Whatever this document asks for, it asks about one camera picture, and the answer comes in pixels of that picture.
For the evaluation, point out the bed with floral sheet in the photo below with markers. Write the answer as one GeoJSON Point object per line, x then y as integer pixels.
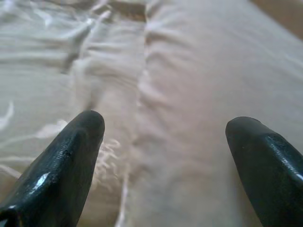
{"type": "Point", "coordinates": [35, 71]}

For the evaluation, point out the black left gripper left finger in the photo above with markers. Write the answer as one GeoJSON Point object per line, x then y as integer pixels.
{"type": "Point", "coordinates": [54, 179]}

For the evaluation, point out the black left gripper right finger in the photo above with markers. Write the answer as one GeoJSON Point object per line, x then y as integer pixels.
{"type": "Point", "coordinates": [270, 179]}

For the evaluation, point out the beige floral pillow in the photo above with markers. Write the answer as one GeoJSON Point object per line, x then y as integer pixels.
{"type": "Point", "coordinates": [201, 94]}

